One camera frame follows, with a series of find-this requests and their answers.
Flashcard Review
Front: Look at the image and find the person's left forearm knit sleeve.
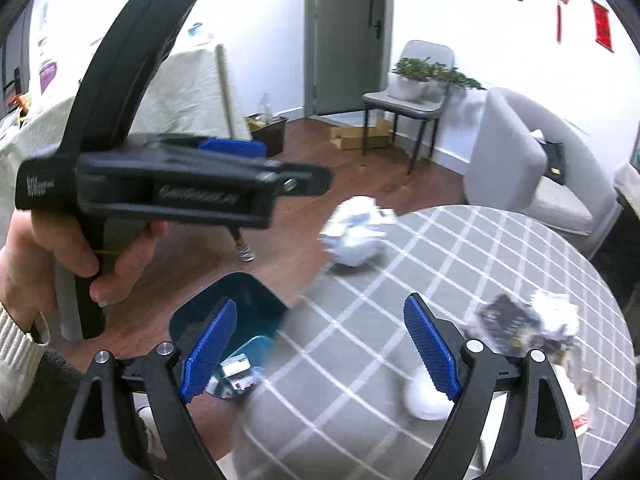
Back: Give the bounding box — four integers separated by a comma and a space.
0, 302, 51, 411

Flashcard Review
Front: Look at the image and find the table leg with striped sock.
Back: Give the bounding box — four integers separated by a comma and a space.
230, 227, 255, 263

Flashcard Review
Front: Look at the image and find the grey door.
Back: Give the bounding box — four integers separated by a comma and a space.
304, 0, 396, 117

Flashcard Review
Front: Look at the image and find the dark brown bin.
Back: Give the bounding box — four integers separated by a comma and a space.
245, 112, 289, 157

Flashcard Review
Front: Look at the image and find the silver foil packet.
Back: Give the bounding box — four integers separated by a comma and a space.
220, 354, 257, 391

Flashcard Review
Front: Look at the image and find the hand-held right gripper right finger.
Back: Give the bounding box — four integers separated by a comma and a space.
403, 292, 583, 480

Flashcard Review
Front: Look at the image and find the large white paper ball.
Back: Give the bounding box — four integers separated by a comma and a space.
319, 196, 398, 268

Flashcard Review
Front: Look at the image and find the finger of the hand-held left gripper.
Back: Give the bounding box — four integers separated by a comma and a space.
257, 159, 334, 197
197, 136, 268, 160

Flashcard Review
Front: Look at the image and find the grey fuzzy fabric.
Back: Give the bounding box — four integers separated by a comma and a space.
0, 350, 88, 461

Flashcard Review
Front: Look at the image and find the black bag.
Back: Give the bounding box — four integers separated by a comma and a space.
537, 140, 566, 186

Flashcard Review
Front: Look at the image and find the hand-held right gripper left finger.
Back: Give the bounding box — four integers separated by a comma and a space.
56, 297, 238, 480

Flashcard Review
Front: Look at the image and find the grey chair with black legs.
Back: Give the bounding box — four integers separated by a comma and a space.
362, 40, 456, 175

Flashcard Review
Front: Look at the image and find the white and red wrapper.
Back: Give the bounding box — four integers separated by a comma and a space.
555, 355, 598, 436

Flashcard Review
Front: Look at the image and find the green plant in white pot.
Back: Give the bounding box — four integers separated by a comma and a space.
387, 57, 486, 103

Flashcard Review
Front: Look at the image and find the flat cardboard box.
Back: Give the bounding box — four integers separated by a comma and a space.
330, 119, 393, 152

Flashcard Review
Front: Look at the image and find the light grey armchair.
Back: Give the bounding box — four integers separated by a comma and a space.
465, 87, 623, 256

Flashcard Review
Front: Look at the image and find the person's left hand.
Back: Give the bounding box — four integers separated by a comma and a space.
0, 207, 168, 331

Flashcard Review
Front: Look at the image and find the black shiny wrapper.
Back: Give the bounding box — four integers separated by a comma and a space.
462, 294, 541, 356

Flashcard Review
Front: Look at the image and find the cream table cloth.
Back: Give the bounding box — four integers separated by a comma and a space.
0, 42, 251, 161

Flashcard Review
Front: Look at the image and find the teal trash bin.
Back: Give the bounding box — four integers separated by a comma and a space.
169, 272, 290, 401

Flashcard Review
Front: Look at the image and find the white round object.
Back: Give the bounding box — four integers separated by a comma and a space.
404, 367, 451, 422

